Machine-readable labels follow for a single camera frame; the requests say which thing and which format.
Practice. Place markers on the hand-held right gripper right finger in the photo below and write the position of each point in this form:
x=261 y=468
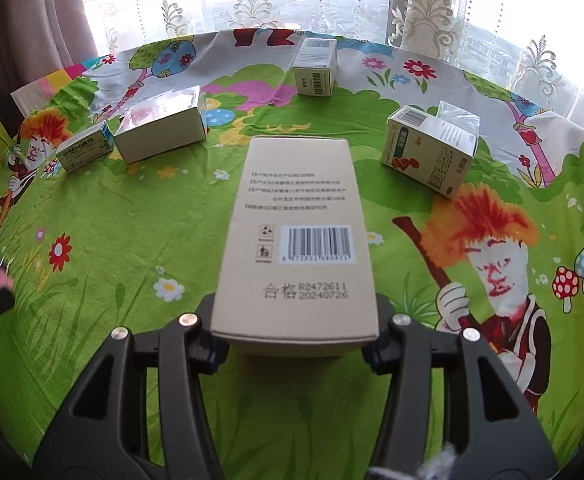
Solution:
x=384 y=347

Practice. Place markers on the brown curtain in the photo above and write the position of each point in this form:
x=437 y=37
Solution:
x=32 y=10

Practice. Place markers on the cartoon printed tablecloth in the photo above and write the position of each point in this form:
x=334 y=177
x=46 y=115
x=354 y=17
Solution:
x=122 y=240

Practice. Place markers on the green and white medicine box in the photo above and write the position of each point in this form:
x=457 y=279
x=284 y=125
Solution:
x=82 y=152

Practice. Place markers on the small white barcode box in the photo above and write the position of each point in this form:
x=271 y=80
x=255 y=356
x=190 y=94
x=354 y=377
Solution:
x=314 y=77

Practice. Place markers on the beige cardboard box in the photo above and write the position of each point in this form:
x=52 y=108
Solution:
x=297 y=200

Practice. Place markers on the beige curtain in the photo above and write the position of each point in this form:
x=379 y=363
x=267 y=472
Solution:
x=427 y=0

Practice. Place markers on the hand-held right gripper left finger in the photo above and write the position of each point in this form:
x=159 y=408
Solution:
x=202 y=345

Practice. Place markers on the white and orange medicine box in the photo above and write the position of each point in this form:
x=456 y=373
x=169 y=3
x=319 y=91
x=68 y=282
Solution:
x=422 y=155

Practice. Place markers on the large white glossy-top box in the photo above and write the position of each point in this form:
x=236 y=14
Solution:
x=167 y=135

